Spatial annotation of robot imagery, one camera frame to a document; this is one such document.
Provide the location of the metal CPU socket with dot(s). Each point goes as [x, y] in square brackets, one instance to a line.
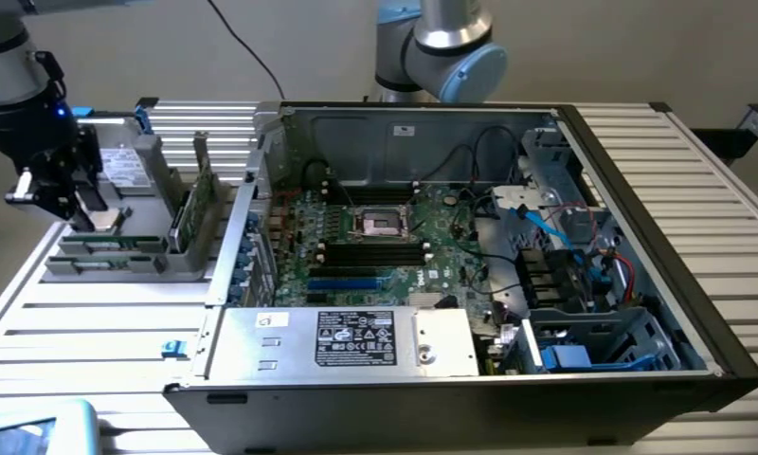
[378, 223]

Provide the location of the silver chipset heat sink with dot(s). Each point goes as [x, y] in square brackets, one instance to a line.
[426, 301]

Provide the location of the black case fan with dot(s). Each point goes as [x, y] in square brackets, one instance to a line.
[546, 277]

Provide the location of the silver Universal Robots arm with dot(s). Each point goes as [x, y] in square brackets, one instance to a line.
[442, 42]

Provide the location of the grey metal drive cage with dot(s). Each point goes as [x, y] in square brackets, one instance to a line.
[556, 180]

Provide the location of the grey disk bay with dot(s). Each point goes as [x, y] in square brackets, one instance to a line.
[632, 336]

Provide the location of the round coin battery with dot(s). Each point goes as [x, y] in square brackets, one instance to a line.
[452, 198]

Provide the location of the black RAM slot bank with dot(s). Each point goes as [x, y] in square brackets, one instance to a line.
[376, 194]
[376, 253]

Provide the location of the green graphics card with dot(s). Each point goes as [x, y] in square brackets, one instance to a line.
[196, 204]

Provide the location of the blue rack clip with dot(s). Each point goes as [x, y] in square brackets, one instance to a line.
[141, 117]
[81, 112]

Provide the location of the grey parts rack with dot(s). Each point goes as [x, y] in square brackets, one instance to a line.
[157, 199]

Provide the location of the blue disk caddy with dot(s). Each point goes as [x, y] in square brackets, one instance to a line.
[565, 358]

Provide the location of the teal edged device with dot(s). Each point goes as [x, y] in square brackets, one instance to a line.
[50, 426]

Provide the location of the black open PC case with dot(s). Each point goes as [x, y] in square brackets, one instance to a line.
[417, 412]

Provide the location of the silver hard disk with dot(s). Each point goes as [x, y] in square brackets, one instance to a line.
[122, 168]

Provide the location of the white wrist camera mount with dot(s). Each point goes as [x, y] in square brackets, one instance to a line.
[21, 189]

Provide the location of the green motherboard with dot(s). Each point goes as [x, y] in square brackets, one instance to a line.
[442, 246]

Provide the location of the blue expansion slot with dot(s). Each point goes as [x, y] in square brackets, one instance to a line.
[344, 284]

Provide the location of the blue plastic table clip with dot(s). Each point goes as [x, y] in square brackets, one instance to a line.
[174, 348]

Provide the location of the black short expansion slot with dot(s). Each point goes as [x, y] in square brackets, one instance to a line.
[317, 298]

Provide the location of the green RAM stick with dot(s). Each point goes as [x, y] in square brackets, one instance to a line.
[101, 264]
[110, 245]

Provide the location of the silver power supply unit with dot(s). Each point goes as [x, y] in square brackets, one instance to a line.
[328, 341]

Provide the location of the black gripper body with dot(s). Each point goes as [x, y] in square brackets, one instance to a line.
[18, 128]

